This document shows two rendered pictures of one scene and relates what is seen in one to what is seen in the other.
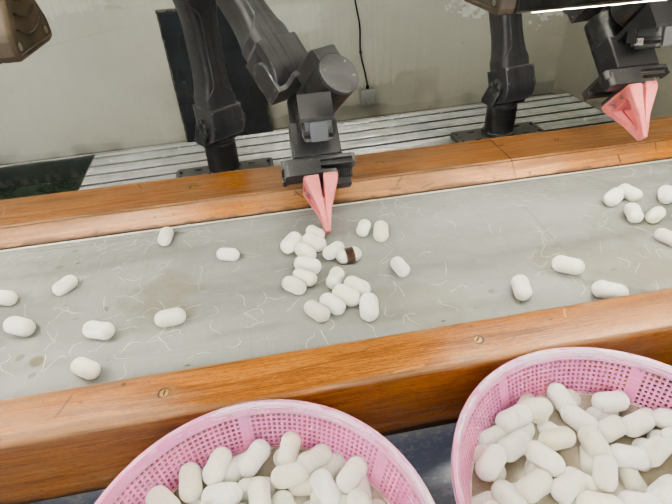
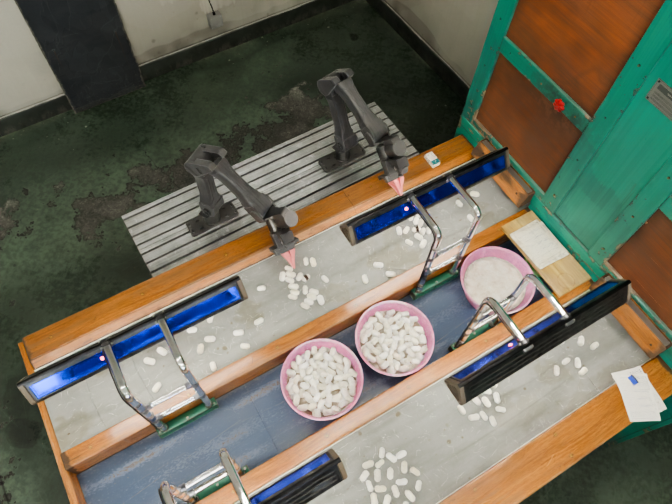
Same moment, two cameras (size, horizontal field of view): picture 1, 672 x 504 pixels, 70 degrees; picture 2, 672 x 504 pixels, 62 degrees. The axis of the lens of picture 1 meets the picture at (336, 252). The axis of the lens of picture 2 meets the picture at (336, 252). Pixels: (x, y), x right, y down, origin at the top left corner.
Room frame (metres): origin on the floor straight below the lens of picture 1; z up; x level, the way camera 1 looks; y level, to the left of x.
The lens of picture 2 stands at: (-0.34, 0.28, 2.52)
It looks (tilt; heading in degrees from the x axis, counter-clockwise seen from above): 61 degrees down; 334
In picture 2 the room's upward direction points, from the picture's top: 4 degrees clockwise
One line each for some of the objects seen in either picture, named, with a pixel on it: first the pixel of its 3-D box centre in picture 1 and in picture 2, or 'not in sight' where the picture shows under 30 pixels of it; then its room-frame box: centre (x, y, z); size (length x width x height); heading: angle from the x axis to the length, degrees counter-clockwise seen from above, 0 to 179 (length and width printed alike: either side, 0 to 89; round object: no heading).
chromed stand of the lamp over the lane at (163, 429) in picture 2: not in sight; (163, 377); (0.28, 0.52, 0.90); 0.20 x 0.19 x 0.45; 97
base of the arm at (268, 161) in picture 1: (222, 157); (211, 214); (0.90, 0.22, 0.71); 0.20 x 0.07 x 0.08; 99
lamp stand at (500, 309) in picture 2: not in sight; (505, 335); (0.01, -0.50, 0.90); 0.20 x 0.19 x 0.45; 97
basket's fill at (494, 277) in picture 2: not in sight; (493, 285); (0.23, -0.64, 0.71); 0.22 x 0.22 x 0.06
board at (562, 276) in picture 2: not in sight; (544, 252); (0.25, -0.86, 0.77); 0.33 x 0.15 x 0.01; 7
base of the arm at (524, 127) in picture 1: (499, 119); (342, 151); (1.00, -0.38, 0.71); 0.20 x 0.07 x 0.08; 99
